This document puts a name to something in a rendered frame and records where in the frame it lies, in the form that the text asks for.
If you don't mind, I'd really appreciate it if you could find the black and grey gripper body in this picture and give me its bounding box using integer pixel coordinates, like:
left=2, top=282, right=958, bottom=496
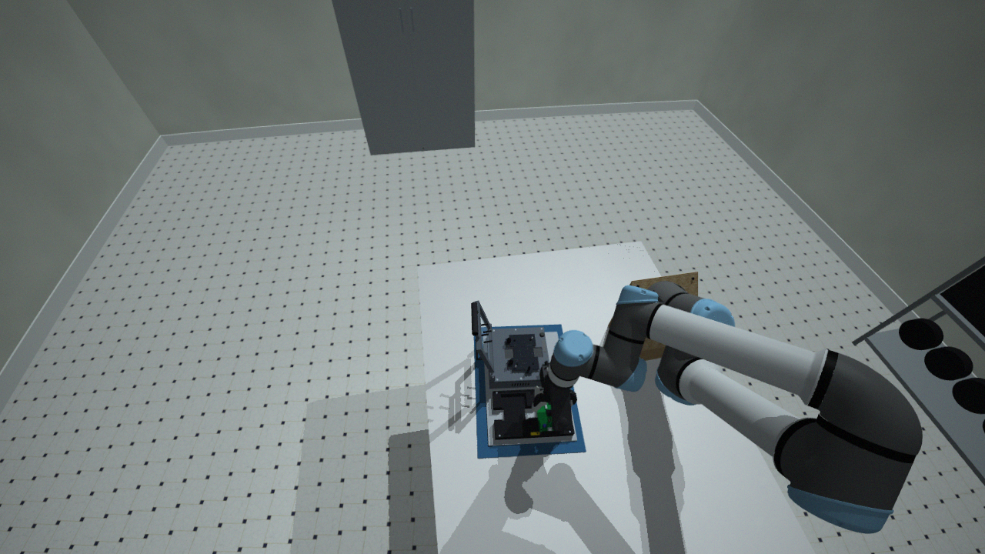
left=539, top=365, right=574, bottom=402

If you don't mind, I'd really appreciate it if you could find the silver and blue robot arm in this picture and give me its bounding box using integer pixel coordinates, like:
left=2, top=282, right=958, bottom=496
left=546, top=281, right=923, bottom=534

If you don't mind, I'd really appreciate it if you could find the green circuit board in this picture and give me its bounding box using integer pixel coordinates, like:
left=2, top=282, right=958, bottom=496
left=537, top=402, right=554, bottom=432

